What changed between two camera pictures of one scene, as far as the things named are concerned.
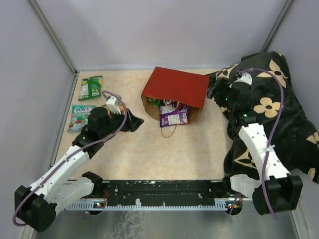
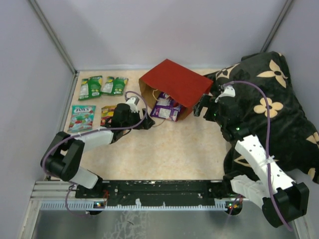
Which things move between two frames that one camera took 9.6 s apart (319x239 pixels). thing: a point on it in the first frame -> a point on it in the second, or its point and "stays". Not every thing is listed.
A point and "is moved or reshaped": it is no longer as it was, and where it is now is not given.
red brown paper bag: [167, 87] is moved or reshaped
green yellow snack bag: [91, 87] stays
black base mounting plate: [192, 190] stays
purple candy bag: [172, 112] is moved or reshaped
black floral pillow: [296, 143] stays
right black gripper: [222, 85] -> [206, 100]
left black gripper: [135, 122] -> [147, 124]
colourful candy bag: [79, 118] stays
